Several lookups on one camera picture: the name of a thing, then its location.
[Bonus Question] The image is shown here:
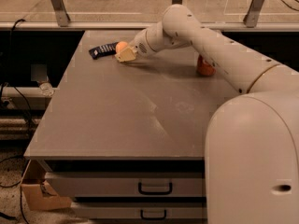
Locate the black drawer handle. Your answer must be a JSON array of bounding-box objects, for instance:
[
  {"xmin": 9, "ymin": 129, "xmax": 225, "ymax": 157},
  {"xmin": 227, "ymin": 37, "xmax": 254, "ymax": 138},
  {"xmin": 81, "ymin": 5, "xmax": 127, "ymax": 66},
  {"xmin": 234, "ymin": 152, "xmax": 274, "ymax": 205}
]
[
  {"xmin": 137, "ymin": 182, "xmax": 173, "ymax": 195},
  {"xmin": 140, "ymin": 210, "xmax": 167, "ymax": 221}
]

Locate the red coca-cola can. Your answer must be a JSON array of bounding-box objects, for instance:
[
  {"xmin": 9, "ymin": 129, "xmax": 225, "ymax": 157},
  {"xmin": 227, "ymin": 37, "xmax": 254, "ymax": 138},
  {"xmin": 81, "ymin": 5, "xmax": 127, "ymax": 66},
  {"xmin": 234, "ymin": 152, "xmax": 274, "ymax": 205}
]
[{"xmin": 196, "ymin": 55, "xmax": 216, "ymax": 77}]

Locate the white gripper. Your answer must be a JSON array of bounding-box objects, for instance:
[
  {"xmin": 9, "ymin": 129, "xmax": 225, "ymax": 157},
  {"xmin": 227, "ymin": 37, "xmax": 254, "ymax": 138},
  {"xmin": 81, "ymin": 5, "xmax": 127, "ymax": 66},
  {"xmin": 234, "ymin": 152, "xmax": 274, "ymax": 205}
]
[{"xmin": 115, "ymin": 29, "xmax": 155, "ymax": 63}]

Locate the dark blue rxbar wrapper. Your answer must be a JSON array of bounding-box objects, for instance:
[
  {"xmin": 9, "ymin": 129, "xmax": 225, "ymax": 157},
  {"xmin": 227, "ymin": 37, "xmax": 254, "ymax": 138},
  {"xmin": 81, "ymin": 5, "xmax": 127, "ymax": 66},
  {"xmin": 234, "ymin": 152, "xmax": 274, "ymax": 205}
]
[{"xmin": 89, "ymin": 42, "xmax": 117, "ymax": 60}]

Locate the upper black drawer handle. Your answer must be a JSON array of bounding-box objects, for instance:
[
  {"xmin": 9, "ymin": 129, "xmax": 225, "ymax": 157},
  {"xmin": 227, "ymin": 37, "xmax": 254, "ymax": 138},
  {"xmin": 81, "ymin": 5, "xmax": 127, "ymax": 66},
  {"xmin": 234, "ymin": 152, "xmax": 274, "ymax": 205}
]
[{"xmin": 137, "ymin": 182, "xmax": 173, "ymax": 195}]

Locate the orange fruit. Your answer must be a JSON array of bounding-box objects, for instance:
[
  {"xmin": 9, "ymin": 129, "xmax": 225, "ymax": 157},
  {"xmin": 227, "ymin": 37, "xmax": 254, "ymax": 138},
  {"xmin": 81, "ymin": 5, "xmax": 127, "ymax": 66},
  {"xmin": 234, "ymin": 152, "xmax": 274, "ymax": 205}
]
[{"xmin": 116, "ymin": 41, "xmax": 128, "ymax": 53}]

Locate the brown cardboard box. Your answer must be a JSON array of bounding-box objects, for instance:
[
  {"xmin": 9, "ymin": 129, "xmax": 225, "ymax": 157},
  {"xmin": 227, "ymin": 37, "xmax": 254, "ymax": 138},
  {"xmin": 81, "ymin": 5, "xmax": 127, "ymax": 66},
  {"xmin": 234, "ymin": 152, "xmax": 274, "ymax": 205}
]
[{"xmin": 21, "ymin": 161, "xmax": 71, "ymax": 211}]

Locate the right metal railing bracket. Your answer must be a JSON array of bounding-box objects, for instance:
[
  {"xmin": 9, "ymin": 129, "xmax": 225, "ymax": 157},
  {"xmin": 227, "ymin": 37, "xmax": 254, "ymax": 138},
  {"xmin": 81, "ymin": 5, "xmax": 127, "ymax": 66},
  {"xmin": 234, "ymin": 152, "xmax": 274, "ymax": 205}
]
[{"xmin": 243, "ymin": 0, "xmax": 265, "ymax": 28}]

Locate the grey drawer cabinet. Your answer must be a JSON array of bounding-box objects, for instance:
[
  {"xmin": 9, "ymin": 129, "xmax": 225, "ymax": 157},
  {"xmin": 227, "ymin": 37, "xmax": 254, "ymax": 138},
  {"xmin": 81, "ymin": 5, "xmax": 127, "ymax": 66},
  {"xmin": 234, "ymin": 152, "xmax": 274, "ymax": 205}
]
[{"xmin": 25, "ymin": 30, "xmax": 235, "ymax": 224}]

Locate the black cable left side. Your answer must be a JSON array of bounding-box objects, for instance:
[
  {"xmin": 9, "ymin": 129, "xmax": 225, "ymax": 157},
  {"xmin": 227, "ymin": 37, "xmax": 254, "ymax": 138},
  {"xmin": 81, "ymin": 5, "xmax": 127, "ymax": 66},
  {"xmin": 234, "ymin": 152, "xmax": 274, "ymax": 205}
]
[{"xmin": 0, "ymin": 18, "xmax": 37, "ymax": 142}]

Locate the lower black drawer handle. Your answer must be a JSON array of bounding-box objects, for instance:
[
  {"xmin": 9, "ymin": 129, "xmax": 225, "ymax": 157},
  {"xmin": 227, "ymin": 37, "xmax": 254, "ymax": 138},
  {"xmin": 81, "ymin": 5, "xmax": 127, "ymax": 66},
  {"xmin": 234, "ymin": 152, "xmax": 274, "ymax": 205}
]
[{"xmin": 140, "ymin": 210, "xmax": 167, "ymax": 221}]

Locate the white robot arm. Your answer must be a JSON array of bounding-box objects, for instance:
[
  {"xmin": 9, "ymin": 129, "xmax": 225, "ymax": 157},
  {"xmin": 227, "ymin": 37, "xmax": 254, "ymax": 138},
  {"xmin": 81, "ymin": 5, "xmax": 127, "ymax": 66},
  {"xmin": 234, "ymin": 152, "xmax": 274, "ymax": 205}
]
[{"xmin": 116, "ymin": 5, "xmax": 299, "ymax": 224}]

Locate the left metal railing bracket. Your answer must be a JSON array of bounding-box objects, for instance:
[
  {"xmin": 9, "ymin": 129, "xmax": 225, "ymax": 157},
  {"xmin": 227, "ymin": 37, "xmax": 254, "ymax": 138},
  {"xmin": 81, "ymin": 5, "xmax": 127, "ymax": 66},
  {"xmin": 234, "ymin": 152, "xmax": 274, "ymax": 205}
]
[{"xmin": 50, "ymin": 0, "xmax": 70, "ymax": 27}]

